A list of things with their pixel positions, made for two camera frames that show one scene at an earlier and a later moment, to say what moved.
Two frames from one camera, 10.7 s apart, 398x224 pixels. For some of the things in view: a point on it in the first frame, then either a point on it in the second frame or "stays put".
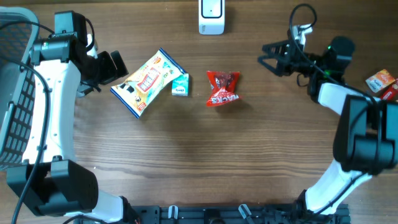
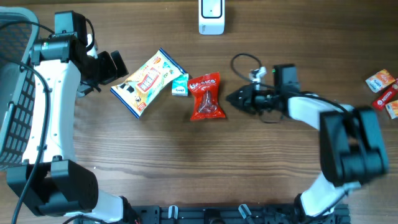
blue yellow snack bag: x=139 y=90 stays put
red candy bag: x=222 y=87 → x=205 y=88
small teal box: x=180 y=85 stays put
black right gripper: x=286 y=66 → x=248 y=101
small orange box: x=380 y=80 stays put
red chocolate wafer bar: x=391 y=94 stays put
